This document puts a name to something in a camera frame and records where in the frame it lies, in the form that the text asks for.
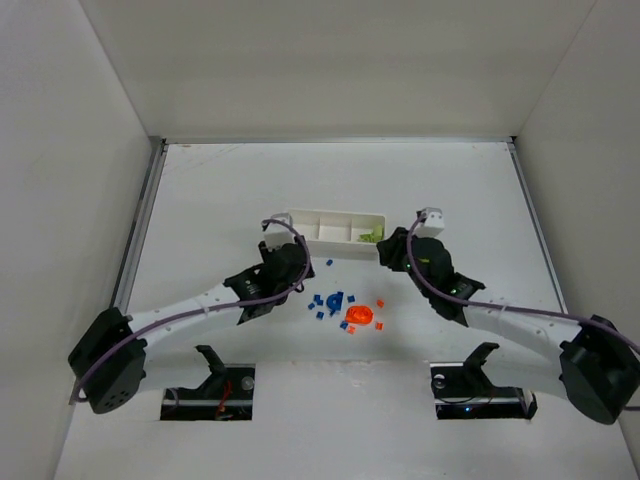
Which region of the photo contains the green 2x2 lego brick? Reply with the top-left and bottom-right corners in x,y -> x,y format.
357,233 -> 377,243

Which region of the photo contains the blue round lego piece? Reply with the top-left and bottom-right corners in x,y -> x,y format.
325,291 -> 344,316

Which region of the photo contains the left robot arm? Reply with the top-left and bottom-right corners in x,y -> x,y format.
68,241 -> 314,414

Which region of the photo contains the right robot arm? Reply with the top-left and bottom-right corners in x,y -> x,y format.
376,227 -> 639,425

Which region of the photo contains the white three-compartment tray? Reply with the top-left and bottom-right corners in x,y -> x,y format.
287,209 -> 386,258

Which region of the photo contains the orange round lego piece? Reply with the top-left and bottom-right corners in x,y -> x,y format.
345,305 -> 374,325

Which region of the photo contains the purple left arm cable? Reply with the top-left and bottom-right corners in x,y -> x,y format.
69,218 -> 312,404

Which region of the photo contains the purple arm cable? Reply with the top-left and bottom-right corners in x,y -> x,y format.
69,218 -> 312,404
405,212 -> 640,411

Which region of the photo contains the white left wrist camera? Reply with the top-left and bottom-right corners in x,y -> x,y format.
262,212 -> 295,251

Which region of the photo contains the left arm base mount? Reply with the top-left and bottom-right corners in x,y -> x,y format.
160,345 -> 256,422

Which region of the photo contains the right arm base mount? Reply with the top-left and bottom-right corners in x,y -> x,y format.
430,342 -> 538,421

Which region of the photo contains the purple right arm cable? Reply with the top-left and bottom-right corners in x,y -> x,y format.
405,212 -> 640,411

